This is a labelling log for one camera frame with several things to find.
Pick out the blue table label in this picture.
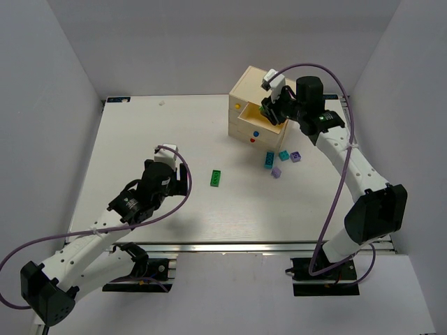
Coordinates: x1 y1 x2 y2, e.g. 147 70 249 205
323 94 339 100
106 97 131 103

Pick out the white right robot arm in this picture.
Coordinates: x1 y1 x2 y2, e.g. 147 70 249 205
261 70 408 276

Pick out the left blue table label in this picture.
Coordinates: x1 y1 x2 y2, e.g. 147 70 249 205
106 97 131 103

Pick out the teal small lego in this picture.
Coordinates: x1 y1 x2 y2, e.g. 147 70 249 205
278 150 290 161

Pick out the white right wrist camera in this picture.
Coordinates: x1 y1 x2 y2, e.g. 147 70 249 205
261 69 286 103

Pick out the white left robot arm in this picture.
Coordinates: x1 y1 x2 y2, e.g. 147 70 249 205
20 159 191 327

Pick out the purple lego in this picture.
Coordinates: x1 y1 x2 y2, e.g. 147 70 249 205
290 151 302 163

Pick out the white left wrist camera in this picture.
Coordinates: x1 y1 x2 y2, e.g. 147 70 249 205
154 143 179 170

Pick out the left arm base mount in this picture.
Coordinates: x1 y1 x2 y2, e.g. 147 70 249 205
102 255 176 293

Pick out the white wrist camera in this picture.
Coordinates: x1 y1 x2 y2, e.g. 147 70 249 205
154 143 179 170
261 69 286 103

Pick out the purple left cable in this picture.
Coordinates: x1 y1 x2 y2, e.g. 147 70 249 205
0 145 193 310

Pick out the dark green long lego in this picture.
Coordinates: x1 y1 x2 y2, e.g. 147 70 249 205
210 170 221 187

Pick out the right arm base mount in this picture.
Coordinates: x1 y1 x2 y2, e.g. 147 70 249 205
285 258 360 297

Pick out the right blue table label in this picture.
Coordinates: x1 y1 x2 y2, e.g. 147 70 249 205
323 94 339 100

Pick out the cream wooden drawer cabinet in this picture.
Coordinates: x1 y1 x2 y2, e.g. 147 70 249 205
228 66 288 153

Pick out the teal long lego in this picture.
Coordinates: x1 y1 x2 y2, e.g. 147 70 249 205
264 151 274 170

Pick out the lilac lego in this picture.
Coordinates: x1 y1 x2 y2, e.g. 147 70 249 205
271 167 281 179

